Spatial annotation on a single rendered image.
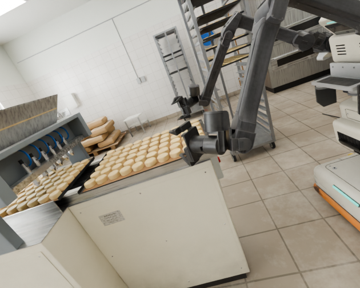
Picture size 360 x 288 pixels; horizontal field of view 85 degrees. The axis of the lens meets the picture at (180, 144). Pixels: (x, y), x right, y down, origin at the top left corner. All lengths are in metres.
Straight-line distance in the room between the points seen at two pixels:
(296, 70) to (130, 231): 4.09
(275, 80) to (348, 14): 3.60
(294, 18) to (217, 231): 3.95
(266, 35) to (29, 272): 1.20
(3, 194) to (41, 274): 0.38
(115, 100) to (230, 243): 4.78
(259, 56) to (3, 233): 1.05
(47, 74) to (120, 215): 5.35
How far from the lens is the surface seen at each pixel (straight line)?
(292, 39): 1.25
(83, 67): 5.62
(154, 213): 0.99
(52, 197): 1.06
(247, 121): 0.59
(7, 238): 1.02
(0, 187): 0.91
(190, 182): 0.88
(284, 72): 4.43
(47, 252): 1.00
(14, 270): 1.14
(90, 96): 5.67
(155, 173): 0.87
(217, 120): 0.56
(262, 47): 0.65
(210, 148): 0.57
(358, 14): 0.85
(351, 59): 1.19
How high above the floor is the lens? 1.24
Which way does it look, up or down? 22 degrees down
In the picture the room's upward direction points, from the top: 22 degrees counter-clockwise
